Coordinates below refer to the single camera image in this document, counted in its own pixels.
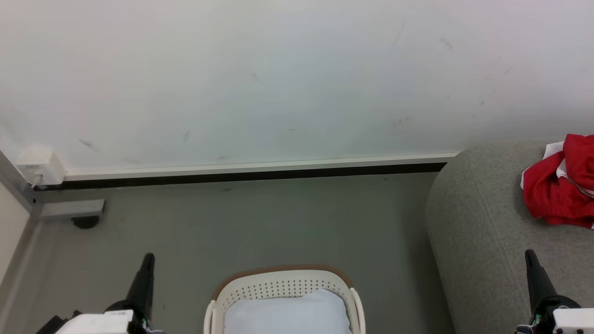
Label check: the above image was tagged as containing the white wall outlet box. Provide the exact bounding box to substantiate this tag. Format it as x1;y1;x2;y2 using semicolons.
15;148;66;187

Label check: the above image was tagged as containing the grey metal frame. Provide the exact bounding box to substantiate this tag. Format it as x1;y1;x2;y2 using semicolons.
0;151;106;221

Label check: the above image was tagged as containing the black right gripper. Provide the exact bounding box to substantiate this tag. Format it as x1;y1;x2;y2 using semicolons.
517;250;594;334

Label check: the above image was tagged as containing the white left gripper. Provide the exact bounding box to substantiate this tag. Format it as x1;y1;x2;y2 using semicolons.
55;253;165;334

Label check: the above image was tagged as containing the cream laundry basket brown rim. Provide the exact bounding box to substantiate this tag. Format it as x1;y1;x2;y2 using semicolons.
203;264;367;334

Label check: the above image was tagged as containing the red and white garment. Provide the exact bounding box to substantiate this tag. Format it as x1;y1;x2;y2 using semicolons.
520;134;594;230

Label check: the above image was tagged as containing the grey fabric sofa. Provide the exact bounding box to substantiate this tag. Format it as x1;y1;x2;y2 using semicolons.
424;138;594;334

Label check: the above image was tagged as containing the pale blue cloth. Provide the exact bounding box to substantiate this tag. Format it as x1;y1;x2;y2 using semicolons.
224;288;352;334

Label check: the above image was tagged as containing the white and black baseboard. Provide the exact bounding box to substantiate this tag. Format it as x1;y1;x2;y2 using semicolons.
46;152;461;191

